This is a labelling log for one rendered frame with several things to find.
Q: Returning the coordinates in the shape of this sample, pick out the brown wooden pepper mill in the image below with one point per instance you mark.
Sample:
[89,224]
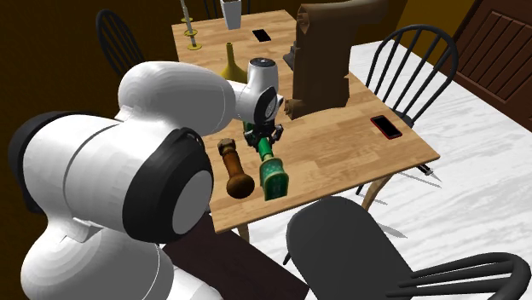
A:
[237,174]

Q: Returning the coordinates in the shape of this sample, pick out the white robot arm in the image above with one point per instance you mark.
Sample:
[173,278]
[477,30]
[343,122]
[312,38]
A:
[166,99]

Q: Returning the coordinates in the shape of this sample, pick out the wooden table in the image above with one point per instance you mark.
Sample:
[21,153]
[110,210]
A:
[341,149]

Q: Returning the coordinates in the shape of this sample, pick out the dark grey figure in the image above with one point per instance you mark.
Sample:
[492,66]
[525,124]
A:
[289,56]

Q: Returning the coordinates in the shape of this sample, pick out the green bottle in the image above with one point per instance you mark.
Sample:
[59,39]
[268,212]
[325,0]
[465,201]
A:
[274,178]

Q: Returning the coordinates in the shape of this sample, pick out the brown panelled door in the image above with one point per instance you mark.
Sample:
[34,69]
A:
[494,54]

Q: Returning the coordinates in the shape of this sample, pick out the large brown figure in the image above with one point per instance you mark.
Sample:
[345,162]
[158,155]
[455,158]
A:
[322,62]

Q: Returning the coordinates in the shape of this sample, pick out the yellow funnel-shaped vase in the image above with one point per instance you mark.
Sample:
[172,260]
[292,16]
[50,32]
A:
[231,70]

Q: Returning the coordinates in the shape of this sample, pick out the white square vase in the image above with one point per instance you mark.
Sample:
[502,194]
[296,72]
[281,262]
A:
[232,14]

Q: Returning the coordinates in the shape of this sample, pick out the dark red robot stand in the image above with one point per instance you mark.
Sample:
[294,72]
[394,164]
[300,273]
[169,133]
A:
[232,266]

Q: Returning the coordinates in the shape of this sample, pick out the grey rod with yellow discs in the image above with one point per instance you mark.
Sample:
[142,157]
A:
[190,31]

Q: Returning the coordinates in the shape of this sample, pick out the red-edged black phone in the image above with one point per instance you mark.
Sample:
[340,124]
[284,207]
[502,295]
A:
[386,127]

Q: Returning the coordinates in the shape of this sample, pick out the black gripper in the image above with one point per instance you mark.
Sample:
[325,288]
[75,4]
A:
[262,129]

